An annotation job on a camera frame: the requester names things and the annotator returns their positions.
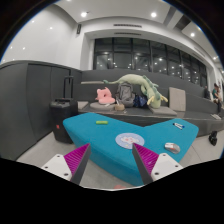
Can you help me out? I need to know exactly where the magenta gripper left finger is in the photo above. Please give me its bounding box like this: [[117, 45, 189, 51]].
[[41, 142, 92, 186]]

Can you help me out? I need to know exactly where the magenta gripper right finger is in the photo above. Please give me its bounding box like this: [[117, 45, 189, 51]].
[[131, 143, 184, 185]]

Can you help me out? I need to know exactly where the round white mouse pad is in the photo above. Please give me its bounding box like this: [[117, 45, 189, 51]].
[[115, 133, 145, 149]]

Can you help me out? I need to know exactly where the grey white computer mouse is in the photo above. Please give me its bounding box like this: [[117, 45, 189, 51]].
[[165, 143, 180, 154]]

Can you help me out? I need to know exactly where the teal upholstered bench table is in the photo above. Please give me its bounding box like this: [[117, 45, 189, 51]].
[[63, 113, 199, 186]]

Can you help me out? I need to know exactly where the green marker pen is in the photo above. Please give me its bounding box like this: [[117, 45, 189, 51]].
[[96, 121, 108, 125]]

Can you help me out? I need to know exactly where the blue white marker pen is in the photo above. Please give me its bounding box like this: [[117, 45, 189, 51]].
[[173, 123, 185, 129]]

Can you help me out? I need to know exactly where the black rolling suitcase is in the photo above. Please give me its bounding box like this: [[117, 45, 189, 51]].
[[49, 76, 78, 144]]

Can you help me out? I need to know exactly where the grey round seat cushion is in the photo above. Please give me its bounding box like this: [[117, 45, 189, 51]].
[[90, 102, 115, 111]]

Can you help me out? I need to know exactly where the dark blue bag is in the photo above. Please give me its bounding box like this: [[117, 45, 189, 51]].
[[133, 95, 147, 108]]

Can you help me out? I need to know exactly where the small tan basket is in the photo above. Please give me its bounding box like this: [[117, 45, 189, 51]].
[[115, 104, 125, 111]]

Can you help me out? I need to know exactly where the grey backpack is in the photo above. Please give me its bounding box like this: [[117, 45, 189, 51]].
[[116, 82, 135, 107]]

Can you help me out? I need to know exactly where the grey square cushion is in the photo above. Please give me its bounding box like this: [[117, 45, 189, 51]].
[[169, 87, 186, 112]]

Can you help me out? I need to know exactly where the pink plush toy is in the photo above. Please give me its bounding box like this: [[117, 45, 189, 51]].
[[96, 87, 115, 104]]

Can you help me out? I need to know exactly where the black wheeled object on floor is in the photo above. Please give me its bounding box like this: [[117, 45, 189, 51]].
[[209, 131, 217, 146]]

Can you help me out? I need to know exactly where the green dragon plush toy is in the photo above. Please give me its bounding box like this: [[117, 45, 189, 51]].
[[113, 74, 168, 109]]

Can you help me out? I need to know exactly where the seated person at right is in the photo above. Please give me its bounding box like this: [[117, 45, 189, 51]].
[[212, 83, 222, 114]]

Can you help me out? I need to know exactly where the black wall speaker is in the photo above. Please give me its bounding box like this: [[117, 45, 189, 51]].
[[77, 24, 82, 34]]

